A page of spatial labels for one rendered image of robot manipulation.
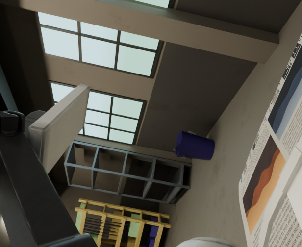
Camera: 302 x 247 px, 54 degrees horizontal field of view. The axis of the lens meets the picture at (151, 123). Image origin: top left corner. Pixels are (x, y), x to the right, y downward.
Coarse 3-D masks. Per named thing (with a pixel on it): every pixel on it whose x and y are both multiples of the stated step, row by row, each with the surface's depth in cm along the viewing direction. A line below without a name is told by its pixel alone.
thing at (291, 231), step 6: (294, 216) 24; (288, 222) 24; (294, 222) 24; (288, 228) 24; (294, 228) 23; (300, 228) 23; (282, 234) 25; (288, 234) 24; (294, 234) 23; (300, 234) 23; (282, 240) 25; (288, 240) 24; (294, 240) 23; (300, 240) 22; (276, 246) 25; (282, 246) 24; (288, 246) 24; (294, 246) 23; (300, 246) 22
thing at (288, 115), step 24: (288, 72) 34; (288, 96) 31; (264, 120) 37; (288, 120) 30; (264, 144) 34; (288, 144) 28; (264, 168) 32; (240, 192) 39; (264, 192) 31; (288, 216) 25
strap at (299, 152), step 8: (296, 152) 18; (288, 160) 18; (296, 160) 18; (288, 168) 18; (296, 168) 18; (280, 176) 19; (288, 176) 18; (280, 184) 19; (288, 184) 18; (280, 192) 19; (272, 200) 19; (280, 200) 19; (272, 208) 19; (264, 216) 20; (272, 216) 19; (264, 224) 20; (272, 224) 19; (264, 232) 20; (264, 240) 20
